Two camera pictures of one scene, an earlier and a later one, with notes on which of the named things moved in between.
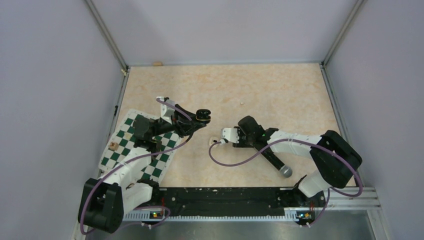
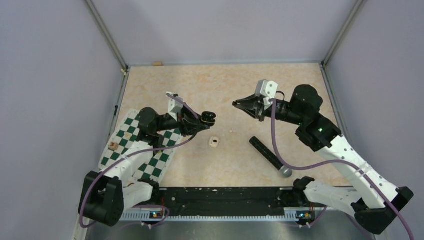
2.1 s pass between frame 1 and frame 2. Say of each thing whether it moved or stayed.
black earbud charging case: moved
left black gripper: stayed
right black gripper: moved
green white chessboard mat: stayed
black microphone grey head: stayed
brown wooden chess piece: stayed
